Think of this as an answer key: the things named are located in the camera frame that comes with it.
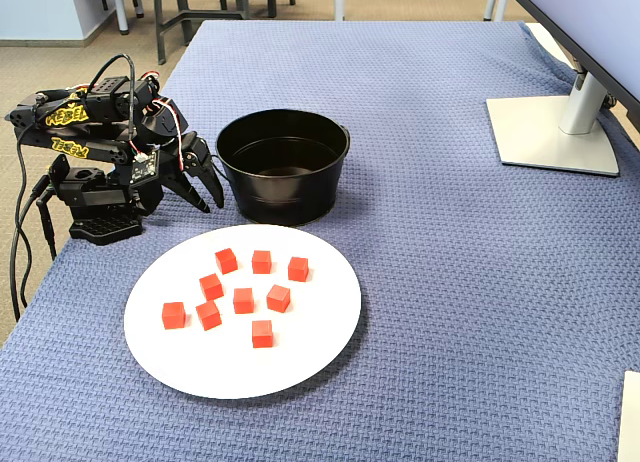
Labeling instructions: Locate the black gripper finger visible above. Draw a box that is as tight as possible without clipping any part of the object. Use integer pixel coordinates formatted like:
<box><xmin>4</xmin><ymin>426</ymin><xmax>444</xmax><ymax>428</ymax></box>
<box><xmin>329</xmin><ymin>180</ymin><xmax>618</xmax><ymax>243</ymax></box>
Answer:
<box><xmin>159</xmin><ymin>169</ymin><xmax>210</xmax><ymax>214</ymax></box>
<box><xmin>179</xmin><ymin>134</ymin><xmax>225</xmax><ymax>208</ymax></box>

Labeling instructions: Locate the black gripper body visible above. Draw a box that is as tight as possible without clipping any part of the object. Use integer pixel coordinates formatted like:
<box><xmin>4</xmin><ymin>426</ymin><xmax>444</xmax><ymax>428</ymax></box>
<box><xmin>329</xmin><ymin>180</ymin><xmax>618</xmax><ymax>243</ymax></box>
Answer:
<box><xmin>142</xmin><ymin>97</ymin><xmax>190</xmax><ymax>176</ymax></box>

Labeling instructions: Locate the white round plate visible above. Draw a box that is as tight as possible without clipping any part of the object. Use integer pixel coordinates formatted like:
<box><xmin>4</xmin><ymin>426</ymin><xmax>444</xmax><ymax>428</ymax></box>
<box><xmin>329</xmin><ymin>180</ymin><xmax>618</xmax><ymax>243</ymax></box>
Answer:
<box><xmin>123</xmin><ymin>223</ymin><xmax>363</xmax><ymax>401</ymax></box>

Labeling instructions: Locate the black metal bucket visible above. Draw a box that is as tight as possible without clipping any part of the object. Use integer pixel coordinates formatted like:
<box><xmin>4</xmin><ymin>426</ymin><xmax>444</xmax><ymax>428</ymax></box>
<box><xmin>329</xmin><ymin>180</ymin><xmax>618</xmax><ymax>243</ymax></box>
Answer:
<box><xmin>210</xmin><ymin>108</ymin><xmax>351</xmax><ymax>227</ymax></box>

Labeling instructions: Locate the blue woven cloth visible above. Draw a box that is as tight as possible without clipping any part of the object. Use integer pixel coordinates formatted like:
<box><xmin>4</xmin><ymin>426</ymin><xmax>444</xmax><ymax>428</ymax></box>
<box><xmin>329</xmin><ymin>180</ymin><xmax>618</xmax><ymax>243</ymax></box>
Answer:
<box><xmin>0</xmin><ymin>19</ymin><xmax>640</xmax><ymax>462</ymax></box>

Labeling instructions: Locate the silver computer monitor with stand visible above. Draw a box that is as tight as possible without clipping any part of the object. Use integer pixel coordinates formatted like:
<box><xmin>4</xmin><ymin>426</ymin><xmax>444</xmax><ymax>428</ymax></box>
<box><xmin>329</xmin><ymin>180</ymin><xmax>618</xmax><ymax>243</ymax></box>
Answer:
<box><xmin>485</xmin><ymin>0</ymin><xmax>640</xmax><ymax>177</ymax></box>

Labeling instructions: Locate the white flat board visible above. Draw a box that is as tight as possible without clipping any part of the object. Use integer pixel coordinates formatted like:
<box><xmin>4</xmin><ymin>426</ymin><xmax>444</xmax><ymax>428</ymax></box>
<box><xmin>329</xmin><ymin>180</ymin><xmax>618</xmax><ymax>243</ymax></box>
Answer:
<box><xmin>616</xmin><ymin>370</ymin><xmax>640</xmax><ymax>462</ymax></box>

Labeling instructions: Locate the red white servo wire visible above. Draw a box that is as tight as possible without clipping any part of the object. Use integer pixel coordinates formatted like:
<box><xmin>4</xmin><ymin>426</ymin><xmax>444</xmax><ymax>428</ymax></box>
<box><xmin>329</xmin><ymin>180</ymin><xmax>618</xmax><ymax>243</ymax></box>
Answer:
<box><xmin>130</xmin><ymin>70</ymin><xmax>185</xmax><ymax>173</ymax></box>

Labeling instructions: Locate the thin black camera cable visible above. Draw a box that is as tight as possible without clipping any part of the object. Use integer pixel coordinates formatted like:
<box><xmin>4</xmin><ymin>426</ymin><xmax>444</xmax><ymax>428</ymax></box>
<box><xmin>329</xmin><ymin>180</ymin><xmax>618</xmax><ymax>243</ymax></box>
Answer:
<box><xmin>85</xmin><ymin>53</ymin><xmax>139</xmax><ymax>156</ymax></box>

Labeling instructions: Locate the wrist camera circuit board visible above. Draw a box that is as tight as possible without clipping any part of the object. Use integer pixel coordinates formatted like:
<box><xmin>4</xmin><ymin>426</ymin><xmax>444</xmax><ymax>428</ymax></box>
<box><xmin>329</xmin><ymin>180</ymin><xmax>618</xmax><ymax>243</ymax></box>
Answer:
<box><xmin>128</xmin><ymin>149</ymin><xmax>161</xmax><ymax>186</ymax></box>

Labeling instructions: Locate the grey metal table frame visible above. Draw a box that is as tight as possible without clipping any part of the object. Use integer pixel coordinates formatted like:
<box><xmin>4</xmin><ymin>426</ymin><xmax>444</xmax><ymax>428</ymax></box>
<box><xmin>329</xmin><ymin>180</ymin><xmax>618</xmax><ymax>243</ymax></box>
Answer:
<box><xmin>152</xmin><ymin>0</ymin><xmax>251</xmax><ymax>66</ymax></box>

